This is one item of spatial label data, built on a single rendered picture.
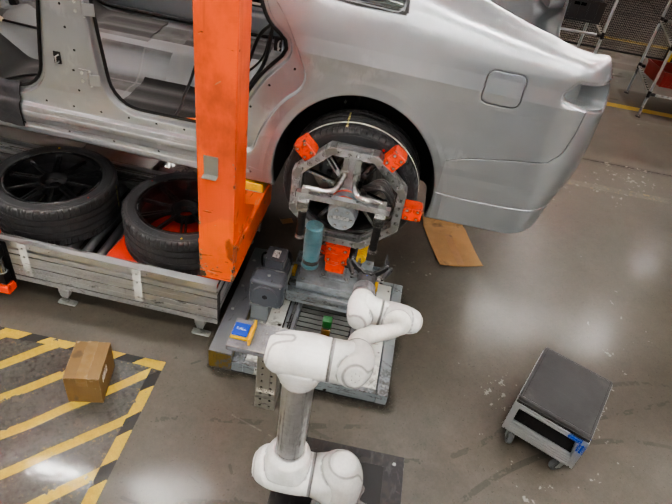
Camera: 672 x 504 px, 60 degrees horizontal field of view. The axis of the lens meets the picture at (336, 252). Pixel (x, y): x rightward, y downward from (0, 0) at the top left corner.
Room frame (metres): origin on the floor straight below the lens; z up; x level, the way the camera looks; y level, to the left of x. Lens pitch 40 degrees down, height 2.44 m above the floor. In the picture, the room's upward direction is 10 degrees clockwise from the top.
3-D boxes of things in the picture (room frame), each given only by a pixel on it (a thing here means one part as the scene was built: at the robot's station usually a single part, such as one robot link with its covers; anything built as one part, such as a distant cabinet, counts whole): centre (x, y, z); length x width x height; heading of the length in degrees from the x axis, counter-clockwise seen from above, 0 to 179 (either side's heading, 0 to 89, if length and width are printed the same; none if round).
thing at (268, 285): (2.29, 0.30, 0.26); 0.42 x 0.18 x 0.35; 176
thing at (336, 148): (2.30, -0.01, 0.85); 0.54 x 0.07 x 0.54; 86
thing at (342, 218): (2.23, 0.00, 0.85); 0.21 x 0.14 x 0.14; 176
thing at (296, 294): (2.47, -0.02, 0.13); 0.50 x 0.36 x 0.10; 86
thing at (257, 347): (1.70, 0.18, 0.44); 0.43 x 0.17 x 0.03; 86
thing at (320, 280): (2.47, -0.02, 0.32); 0.40 x 0.30 x 0.28; 86
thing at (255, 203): (2.36, 0.50, 0.69); 0.52 x 0.17 x 0.35; 176
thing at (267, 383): (1.70, 0.21, 0.21); 0.10 x 0.10 x 0.42; 86
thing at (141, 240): (2.49, 0.84, 0.39); 0.66 x 0.66 x 0.24
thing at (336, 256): (2.34, -0.01, 0.48); 0.16 x 0.12 x 0.17; 176
